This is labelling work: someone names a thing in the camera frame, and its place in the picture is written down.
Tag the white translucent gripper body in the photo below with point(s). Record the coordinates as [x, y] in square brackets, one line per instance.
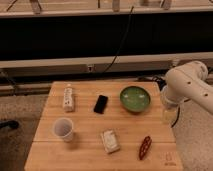
[169, 113]

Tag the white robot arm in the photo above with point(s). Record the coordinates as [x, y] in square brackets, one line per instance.
[186, 81]

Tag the green ceramic bowl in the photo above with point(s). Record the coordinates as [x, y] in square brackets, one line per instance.
[135, 99]

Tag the red brown pepper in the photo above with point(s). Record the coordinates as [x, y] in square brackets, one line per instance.
[144, 147]

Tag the white wrapped packet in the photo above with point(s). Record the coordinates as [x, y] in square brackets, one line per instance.
[109, 141]

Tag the white power strip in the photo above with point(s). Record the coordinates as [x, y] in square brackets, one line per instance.
[68, 99]

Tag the black chair base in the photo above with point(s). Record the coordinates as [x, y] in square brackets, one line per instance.
[10, 123]

